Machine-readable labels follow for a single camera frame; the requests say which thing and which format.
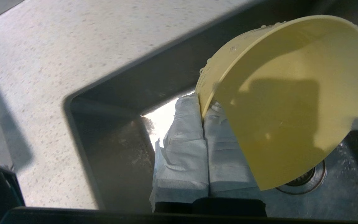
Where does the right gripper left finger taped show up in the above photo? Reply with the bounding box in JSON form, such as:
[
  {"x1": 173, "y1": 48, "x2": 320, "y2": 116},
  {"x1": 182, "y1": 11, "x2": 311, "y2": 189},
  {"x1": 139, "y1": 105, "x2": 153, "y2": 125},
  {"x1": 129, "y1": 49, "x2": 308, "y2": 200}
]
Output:
[{"x1": 149, "y1": 93, "x2": 209, "y2": 212}]

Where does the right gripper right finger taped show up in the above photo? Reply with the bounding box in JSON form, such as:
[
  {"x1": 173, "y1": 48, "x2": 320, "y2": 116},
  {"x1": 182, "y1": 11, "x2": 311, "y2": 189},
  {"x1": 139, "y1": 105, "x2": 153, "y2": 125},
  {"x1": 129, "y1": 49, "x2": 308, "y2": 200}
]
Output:
[{"x1": 203, "y1": 104, "x2": 264, "y2": 201}]

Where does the yellow plastic bowl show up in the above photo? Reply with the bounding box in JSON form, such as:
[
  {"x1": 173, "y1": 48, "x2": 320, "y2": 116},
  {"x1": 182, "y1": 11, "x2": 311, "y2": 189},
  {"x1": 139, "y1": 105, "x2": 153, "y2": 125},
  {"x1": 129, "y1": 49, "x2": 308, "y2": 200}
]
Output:
[{"x1": 195, "y1": 15, "x2": 358, "y2": 191}]

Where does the stainless steel sink basin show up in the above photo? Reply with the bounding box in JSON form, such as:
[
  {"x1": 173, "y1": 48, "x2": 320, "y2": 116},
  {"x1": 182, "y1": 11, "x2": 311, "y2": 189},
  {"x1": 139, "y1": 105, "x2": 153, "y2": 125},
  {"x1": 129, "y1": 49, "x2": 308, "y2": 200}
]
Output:
[{"x1": 63, "y1": 0, "x2": 358, "y2": 220}]

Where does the round metal drain strainer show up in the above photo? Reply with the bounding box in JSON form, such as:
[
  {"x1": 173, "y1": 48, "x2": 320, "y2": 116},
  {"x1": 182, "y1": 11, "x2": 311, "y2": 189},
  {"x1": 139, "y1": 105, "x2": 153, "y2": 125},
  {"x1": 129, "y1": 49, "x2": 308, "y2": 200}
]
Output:
[{"x1": 275, "y1": 159, "x2": 327, "y2": 195}]

